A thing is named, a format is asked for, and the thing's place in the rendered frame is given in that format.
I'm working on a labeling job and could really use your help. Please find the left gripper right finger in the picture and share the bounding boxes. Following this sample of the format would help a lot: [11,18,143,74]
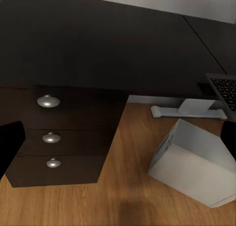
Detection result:
[220,120,236,160]

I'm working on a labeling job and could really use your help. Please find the keyboard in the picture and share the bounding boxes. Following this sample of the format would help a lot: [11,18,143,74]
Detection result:
[203,73,236,114]

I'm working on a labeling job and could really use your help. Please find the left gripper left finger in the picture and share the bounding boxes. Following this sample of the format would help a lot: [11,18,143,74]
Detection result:
[0,121,26,179]

